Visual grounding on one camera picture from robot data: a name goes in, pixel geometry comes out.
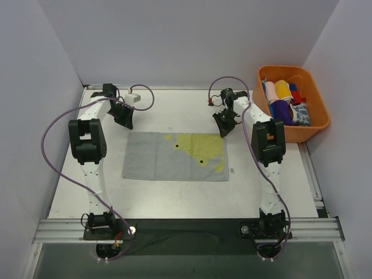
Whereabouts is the aluminium frame rail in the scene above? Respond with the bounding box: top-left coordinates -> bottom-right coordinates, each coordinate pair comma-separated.
32,218 -> 345,244

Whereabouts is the pink rolled towel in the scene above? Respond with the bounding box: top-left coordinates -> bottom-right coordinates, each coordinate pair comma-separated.
265,81 -> 278,104

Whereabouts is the purple rolled towel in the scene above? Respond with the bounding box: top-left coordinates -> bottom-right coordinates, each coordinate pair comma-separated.
270,99 -> 294,126

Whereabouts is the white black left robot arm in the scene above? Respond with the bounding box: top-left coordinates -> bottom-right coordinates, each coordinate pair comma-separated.
68,84 -> 134,239

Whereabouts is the blue rolled towel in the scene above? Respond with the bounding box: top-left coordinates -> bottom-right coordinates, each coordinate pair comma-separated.
268,104 -> 275,118

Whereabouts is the red rolled towel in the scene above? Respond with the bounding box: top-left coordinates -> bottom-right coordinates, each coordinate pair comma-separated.
291,90 -> 306,106

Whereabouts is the yellow green towel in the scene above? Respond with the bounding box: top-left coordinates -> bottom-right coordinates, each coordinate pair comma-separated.
122,132 -> 229,182

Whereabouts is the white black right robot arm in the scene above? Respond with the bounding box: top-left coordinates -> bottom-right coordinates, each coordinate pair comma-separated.
213,88 -> 286,238

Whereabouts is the orange plastic basket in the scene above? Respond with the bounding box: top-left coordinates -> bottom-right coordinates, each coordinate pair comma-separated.
252,65 -> 330,143

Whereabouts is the blue white patterned towel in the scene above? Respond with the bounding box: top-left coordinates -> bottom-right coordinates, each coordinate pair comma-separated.
290,102 -> 311,126

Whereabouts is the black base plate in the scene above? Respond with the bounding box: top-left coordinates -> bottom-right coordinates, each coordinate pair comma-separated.
83,219 -> 292,257

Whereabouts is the yellow rolled towel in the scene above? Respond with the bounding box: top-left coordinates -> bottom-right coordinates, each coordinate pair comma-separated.
274,80 -> 292,99

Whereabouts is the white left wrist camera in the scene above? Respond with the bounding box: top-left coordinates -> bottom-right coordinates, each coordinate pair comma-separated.
124,93 -> 141,106

